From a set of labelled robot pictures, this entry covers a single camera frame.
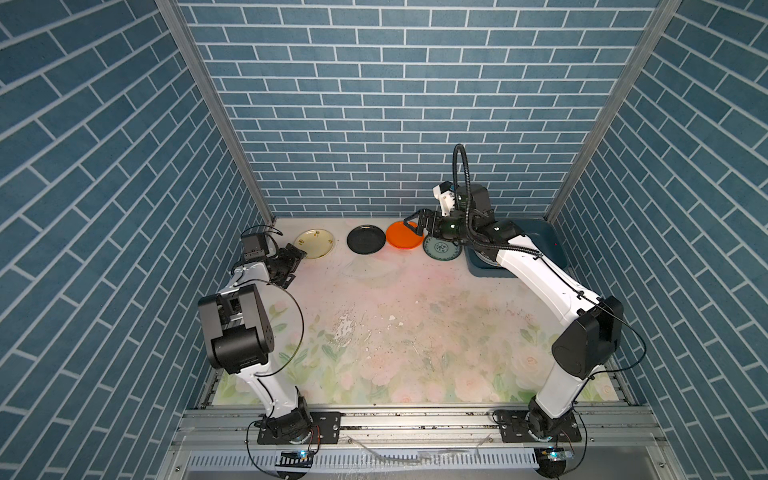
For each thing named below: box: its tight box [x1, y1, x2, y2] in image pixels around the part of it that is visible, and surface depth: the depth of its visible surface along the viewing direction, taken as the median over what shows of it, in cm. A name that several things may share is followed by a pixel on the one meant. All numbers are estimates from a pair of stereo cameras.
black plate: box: [346, 224, 386, 255], surface depth 114 cm
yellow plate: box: [294, 228, 335, 259], surface depth 115 cm
